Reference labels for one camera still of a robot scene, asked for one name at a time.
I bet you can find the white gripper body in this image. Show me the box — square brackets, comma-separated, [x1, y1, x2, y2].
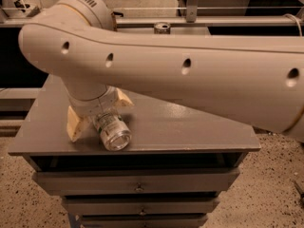
[68, 86, 118, 117]

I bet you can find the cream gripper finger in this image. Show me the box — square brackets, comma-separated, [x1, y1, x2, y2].
[113, 88, 134, 108]
[66, 106, 91, 143]

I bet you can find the white green 7up can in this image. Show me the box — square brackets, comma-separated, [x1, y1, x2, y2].
[93, 111, 131, 151]

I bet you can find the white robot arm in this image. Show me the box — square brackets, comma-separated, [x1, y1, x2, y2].
[18, 0, 304, 141]

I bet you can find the silver blue energy drink can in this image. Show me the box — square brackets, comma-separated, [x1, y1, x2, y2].
[154, 22, 171, 34]

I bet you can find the middle grey drawer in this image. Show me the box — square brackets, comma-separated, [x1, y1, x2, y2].
[63, 198, 219, 216]

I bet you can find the grey drawer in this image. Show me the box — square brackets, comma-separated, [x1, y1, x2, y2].
[81, 215, 207, 228]
[33, 168, 239, 196]
[63, 198, 219, 216]

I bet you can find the grey drawer cabinet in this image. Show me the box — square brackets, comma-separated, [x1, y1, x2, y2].
[8, 27, 262, 228]

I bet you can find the bottom grey drawer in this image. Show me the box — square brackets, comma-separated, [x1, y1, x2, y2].
[81, 215, 207, 228]

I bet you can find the top grey drawer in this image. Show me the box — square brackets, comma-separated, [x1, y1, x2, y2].
[33, 168, 239, 196]

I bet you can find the metal railing frame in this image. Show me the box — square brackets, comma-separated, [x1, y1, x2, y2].
[1, 0, 304, 28]

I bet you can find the white cable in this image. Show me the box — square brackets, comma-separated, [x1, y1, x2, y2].
[283, 12, 304, 37]

